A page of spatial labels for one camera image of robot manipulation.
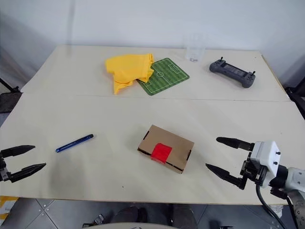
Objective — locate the yellow cardboard carton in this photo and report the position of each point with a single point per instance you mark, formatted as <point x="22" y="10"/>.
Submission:
<point x="6" y="207"/>

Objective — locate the dark flat panel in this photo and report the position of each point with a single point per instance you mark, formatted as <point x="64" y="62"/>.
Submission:
<point x="9" y="102"/>

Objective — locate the black tripod stand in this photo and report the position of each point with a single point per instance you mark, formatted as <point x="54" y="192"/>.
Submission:
<point x="9" y="86"/>

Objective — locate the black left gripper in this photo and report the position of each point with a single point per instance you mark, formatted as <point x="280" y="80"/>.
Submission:
<point x="4" y="173"/>

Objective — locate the brown cardboard box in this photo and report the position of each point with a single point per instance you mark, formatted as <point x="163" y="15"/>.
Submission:
<point x="171" y="140"/>

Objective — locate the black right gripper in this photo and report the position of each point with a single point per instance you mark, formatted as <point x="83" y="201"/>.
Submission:
<point x="253" y="171"/>

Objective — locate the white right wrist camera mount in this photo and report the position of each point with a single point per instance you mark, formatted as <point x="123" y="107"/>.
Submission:
<point x="269" y="155"/>

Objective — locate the grey handheld game controller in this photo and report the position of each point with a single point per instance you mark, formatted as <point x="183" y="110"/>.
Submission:
<point x="232" y="71"/>

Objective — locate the yellow cloth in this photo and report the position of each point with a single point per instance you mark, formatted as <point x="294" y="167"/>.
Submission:
<point x="129" y="69"/>

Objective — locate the green soccer field mat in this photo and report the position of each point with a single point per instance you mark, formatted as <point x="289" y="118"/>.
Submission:
<point x="166" y="76"/>

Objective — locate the red block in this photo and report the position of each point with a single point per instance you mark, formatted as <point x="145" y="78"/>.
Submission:
<point x="161" y="152"/>

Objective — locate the clear drinking glass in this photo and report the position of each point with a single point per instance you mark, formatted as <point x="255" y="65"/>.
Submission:
<point x="195" y="48"/>

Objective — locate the black metal frame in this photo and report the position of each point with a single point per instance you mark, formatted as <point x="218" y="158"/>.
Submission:
<point x="296" y="97"/>

